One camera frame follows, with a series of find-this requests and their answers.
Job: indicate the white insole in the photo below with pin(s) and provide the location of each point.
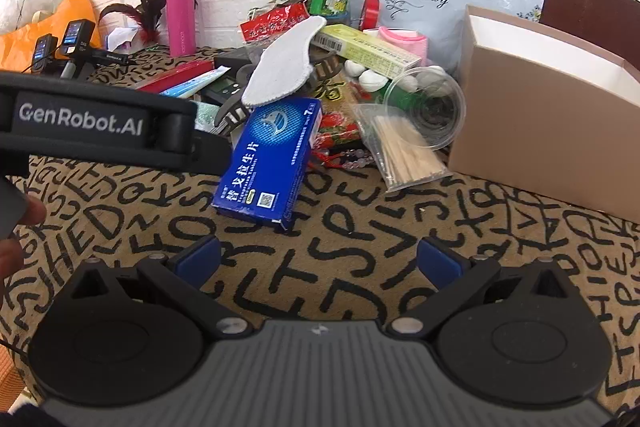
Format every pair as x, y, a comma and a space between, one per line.
280, 67

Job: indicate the blue white tube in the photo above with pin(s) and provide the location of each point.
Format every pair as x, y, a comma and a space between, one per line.
195, 84

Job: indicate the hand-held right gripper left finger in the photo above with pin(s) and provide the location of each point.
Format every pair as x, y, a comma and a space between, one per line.
200, 257

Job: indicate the red tape roll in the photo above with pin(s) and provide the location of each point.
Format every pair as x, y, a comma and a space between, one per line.
370, 13

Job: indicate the white plastic bag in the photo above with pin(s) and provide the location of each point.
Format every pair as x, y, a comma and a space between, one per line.
20, 7

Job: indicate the dark red feather toy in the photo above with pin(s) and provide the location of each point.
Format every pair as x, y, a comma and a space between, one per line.
150, 14

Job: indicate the orange bag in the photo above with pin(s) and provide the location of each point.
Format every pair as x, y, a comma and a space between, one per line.
77, 9

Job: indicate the mint green packet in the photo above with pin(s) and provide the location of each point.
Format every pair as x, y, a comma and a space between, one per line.
205, 117

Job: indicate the blue medicine box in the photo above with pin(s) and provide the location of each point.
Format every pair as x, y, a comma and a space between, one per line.
265, 162

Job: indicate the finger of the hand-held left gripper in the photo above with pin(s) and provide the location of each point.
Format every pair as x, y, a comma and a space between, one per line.
212, 154

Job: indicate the bag of white lumps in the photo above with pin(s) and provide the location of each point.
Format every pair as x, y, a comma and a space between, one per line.
372, 81

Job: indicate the person's left hand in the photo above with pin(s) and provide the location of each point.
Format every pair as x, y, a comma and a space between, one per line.
35, 213

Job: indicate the black digital scale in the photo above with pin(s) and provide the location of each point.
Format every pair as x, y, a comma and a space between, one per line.
222, 88

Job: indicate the clear bag of toothpicks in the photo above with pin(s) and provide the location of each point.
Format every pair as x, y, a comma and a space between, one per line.
405, 162

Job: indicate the red green printed packet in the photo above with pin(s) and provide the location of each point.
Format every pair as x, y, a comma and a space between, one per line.
340, 127

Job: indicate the clear plastic cup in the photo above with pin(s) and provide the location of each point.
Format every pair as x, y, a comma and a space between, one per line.
432, 112

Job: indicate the brown wooden panel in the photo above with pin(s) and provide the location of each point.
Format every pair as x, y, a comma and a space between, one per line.
590, 2

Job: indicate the black device with screen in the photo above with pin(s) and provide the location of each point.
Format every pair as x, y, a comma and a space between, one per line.
45, 52
77, 38

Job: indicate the yellow green carton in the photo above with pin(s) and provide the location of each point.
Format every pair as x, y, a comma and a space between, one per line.
365, 49

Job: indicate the brown cardboard box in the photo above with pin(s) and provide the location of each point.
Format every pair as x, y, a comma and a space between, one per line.
540, 127

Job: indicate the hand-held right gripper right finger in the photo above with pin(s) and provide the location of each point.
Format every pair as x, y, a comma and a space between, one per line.
439, 259

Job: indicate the pink thermos bottle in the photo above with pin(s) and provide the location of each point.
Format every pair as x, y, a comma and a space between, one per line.
181, 14

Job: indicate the red snack packet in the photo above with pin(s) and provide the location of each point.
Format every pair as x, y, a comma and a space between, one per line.
272, 22

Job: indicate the red long box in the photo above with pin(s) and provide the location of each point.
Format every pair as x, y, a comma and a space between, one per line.
175, 74

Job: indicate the letter-print cloth desktop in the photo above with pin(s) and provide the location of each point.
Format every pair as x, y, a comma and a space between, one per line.
350, 257

